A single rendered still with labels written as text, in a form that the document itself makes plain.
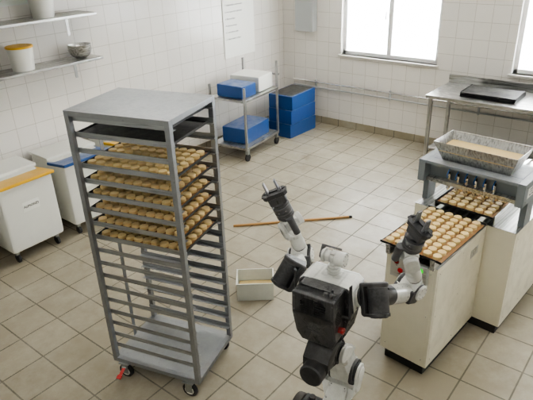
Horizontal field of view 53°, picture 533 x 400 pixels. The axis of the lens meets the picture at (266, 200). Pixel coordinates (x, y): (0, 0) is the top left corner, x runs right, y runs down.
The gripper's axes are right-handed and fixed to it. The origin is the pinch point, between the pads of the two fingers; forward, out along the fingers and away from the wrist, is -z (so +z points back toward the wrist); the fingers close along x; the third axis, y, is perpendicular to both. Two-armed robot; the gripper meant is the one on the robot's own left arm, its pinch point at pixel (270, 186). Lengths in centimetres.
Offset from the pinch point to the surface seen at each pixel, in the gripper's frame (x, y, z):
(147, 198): -73, -36, -1
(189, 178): -49, -41, 1
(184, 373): -109, -11, 110
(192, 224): -60, -36, 25
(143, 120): -48, -30, -43
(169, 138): -39, -24, -32
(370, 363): -3, -28, 173
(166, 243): -76, -29, 27
